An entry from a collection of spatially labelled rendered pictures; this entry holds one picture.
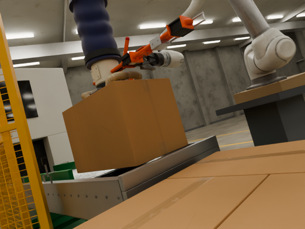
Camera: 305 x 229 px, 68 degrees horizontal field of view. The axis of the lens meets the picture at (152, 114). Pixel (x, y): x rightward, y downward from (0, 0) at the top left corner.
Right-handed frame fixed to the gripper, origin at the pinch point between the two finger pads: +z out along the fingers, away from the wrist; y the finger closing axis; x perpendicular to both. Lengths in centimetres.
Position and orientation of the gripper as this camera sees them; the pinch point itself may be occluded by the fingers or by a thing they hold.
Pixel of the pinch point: (133, 59)
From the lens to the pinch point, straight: 125.7
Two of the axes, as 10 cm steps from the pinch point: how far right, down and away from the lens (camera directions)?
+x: -6.6, 2.4, 7.1
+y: 2.8, 9.6, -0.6
